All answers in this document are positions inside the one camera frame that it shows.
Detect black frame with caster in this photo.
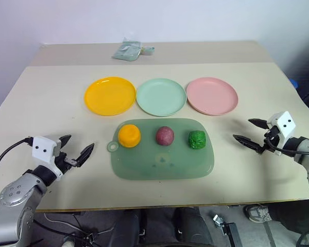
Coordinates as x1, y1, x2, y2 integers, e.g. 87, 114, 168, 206
211, 213, 245, 247

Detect orange toy fruit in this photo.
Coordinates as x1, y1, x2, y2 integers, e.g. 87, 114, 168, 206
117, 123, 142, 149

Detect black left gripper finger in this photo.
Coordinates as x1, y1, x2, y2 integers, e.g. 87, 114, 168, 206
60, 134, 72, 150
75, 143, 95, 168

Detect mint green plastic plate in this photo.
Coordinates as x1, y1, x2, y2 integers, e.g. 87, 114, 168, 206
135, 78, 188, 117

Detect grey sneaker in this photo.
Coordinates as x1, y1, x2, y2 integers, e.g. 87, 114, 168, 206
244, 204, 273, 223

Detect translucent green cutting board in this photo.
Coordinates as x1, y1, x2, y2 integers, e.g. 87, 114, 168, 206
107, 117, 215, 181

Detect black floor cables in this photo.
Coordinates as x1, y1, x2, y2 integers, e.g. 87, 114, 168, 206
32, 211, 98, 247

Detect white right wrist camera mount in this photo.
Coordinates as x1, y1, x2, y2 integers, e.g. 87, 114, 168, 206
267, 111, 297, 157

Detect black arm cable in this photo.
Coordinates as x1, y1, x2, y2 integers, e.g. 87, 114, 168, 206
0, 138, 33, 214
263, 137, 309, 156

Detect green toy vegetable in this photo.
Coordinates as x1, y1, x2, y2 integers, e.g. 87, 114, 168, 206
187, 130, 207, 150

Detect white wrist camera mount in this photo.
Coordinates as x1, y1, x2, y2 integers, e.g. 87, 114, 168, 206
267, 111, 297, 157
31, 135, 63, 179

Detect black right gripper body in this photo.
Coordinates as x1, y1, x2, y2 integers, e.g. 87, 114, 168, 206
257, 125, 281, 155

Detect clear bag with green contents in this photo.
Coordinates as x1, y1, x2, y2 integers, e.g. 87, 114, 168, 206
111, 38, 143, 62

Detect white shoe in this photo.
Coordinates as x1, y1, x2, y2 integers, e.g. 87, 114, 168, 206
62, 236, 76, 247

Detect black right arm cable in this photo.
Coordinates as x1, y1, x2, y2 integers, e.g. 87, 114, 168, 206
263, 137, 309, 156

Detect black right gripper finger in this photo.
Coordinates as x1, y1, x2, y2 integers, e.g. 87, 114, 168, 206
248, 118, 269, 130
232, 134, 264, 154

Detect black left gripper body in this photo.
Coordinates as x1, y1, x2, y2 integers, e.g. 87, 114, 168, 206
53, 151, 78, 175

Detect purple red toy fruit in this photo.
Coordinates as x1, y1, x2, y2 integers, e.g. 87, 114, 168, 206
155, 126, 176, 147

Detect pink plastic plate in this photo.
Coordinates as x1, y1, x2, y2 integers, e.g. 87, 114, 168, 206
186, 77, 239, 116

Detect dark trouser leg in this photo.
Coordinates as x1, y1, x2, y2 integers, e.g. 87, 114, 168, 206
267, 199, 309, 234

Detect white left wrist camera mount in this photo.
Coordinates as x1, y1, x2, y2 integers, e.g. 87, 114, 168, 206
31, 135, 63, 179

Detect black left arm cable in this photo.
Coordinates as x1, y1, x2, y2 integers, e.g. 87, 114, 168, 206
0, 138, 33, 214

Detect yellow plastic plate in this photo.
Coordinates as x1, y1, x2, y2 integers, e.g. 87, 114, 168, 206
83, 76, 136, 117

